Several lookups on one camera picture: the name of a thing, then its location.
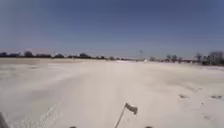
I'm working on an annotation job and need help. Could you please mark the pale sandy ground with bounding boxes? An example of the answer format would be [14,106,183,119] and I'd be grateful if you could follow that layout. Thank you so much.
[0,58,224,128]

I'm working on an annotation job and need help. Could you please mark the small flag on thin pole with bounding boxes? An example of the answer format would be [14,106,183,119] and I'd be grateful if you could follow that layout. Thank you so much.
[114,102,139,128]

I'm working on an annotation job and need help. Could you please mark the distant row of trees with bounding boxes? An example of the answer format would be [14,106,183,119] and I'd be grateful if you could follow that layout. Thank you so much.
[0,50,134,61]

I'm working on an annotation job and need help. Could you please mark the distant bare trees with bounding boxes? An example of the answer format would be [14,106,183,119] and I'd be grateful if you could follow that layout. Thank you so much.
[148,50,224,67]

